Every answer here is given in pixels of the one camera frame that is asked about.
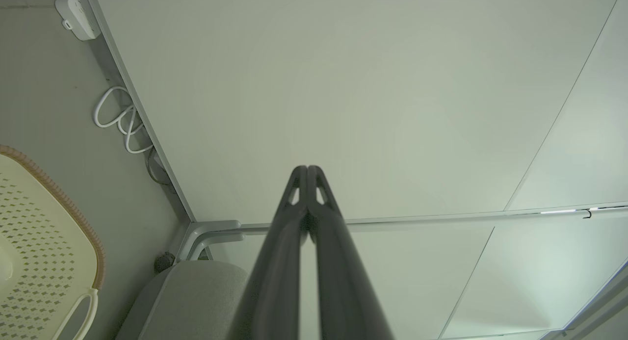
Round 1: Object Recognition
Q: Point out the grey partition foot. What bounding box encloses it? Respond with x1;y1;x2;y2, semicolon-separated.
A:
177;220;242;261
189;232;245;261

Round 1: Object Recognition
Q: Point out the looped white power cable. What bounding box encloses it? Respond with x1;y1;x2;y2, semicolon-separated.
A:
93;86;155;155

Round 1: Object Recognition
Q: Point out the black floor cable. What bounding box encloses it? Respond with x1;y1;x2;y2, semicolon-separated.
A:
146;148;176;186

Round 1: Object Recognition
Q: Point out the grey fabric sofa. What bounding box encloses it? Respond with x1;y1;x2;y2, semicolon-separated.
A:
115;260;252;340

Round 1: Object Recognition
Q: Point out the cream perforated laundry basket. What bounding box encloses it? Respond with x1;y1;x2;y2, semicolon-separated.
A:
0;145;106;340

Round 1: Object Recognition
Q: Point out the grey aluminium partition post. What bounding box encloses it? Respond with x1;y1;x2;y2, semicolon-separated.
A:
240;201;628;231

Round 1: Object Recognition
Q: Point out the large white partition panel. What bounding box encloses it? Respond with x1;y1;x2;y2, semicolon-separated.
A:
83;0;628;224

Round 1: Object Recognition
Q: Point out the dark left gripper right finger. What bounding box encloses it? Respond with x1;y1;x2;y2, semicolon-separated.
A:
306;165;396;340

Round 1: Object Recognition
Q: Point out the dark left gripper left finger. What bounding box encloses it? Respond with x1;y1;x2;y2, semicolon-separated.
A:
227;165;311;340

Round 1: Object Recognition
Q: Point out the white power strip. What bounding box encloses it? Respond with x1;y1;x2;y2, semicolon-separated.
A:
55;0;102;41

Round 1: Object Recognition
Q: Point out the black caster wheel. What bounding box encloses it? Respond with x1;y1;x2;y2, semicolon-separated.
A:
154;252;176;275

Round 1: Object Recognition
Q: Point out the narrow white partition panel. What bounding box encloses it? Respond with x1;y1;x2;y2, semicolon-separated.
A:
206;208;628;340

